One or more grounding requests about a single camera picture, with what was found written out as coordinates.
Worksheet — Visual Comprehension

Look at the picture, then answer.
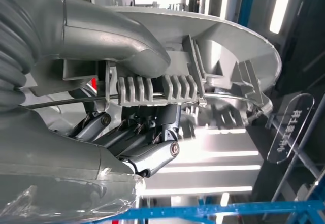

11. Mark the blue metal shelf rack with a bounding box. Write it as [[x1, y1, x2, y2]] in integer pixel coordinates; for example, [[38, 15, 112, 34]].
[[84, 200, 325, 224]]

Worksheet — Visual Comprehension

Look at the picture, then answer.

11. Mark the clear acrylic sign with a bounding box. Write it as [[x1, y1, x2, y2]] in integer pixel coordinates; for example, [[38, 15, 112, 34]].
[[266, 92, 315, 165]]

